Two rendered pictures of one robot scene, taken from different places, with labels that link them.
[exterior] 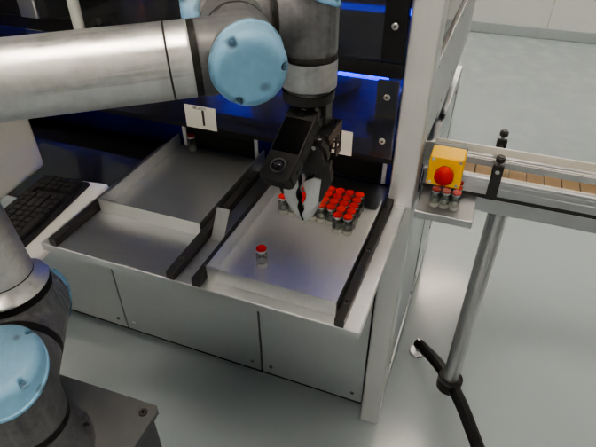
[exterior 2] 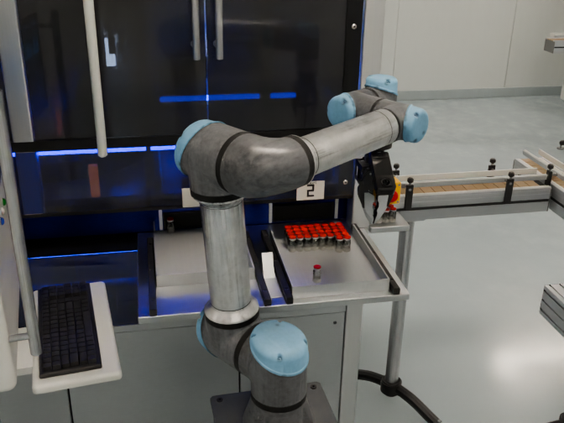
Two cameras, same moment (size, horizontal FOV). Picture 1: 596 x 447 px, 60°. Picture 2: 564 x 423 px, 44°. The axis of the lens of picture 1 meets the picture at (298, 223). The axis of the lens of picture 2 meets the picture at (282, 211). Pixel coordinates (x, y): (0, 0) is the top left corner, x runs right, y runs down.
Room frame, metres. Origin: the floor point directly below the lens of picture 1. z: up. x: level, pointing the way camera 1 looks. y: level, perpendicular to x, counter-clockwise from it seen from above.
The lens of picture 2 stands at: (-0.55, 1.02, 1.81)
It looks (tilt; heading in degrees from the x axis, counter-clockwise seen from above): 24 degrees down; 328
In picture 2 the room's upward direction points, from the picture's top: 1 degrees clockwise
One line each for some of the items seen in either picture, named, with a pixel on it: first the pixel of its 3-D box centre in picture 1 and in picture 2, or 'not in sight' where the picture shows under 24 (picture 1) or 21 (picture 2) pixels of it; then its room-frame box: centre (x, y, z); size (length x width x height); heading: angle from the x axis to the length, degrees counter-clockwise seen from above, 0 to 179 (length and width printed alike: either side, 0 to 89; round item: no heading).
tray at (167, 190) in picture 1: (188, 178); (201, 248); (1.07, 0.27, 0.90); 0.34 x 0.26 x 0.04; 159
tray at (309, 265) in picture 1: (301, 237); (326, 258); (0.84, -0.01, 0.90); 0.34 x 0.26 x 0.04; 159
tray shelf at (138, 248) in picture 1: (239, 218); (263, 263); (0.94, 0.13, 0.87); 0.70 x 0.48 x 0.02; 69
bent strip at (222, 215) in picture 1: (208, 238); (271, 274); (0.82, 0.18, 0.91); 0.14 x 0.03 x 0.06; 159
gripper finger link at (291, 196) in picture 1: (298, 187); (366, 204); (0.67, 0.00, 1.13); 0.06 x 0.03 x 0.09; 158
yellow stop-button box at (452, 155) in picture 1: (447, 165); (386, 190); (0.97, -0.32, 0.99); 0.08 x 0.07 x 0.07; 159
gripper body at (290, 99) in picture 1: (309, 126); (374, 163); (0.67, -0.02, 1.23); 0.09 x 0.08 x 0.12; 158
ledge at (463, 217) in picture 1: (446, 203); (383, 220); (1.00, -0.35, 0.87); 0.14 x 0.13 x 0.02; 159
